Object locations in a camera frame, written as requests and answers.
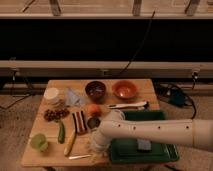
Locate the silver metal fork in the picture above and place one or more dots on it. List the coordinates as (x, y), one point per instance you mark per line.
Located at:
(79, 157)

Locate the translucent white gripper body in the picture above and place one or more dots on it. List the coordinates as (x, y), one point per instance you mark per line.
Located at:
(96, 151)

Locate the light blue cloth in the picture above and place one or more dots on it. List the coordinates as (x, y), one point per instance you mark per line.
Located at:
(73, 99)

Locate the white lidded jar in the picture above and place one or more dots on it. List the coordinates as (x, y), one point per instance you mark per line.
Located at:
(51, 96)

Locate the green cucumber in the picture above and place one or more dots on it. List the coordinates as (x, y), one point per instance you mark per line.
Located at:
(61, 135)

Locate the bunch of red grapes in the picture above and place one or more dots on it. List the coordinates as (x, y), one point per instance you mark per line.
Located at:
(56, 114)

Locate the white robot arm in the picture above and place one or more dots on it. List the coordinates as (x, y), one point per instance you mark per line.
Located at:
(193, 133)

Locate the wooden table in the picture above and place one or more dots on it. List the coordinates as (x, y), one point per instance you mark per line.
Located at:
(53, 156)

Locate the green plastic tray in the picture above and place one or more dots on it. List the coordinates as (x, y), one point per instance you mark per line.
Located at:
(126, 151)

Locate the black power adapter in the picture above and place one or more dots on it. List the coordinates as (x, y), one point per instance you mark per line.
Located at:
(177, 98)

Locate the white handled knife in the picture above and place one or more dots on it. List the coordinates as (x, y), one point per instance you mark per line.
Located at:
(129, 105)

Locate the small metal cup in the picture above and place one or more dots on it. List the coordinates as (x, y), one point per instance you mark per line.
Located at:
(93, 123)

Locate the grey blue sponge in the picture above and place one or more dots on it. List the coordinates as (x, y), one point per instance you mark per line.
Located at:
(143, 145)

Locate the orange fruit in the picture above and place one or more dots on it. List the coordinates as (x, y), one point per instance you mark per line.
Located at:
(94, 110)

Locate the dark maroon bowl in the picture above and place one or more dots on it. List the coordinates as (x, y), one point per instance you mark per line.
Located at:
(95, 90)

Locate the orange red bowl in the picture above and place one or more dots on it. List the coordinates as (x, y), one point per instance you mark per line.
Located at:
(124, 89)

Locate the green plastic cup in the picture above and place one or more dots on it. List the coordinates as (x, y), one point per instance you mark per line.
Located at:
(39, 142)

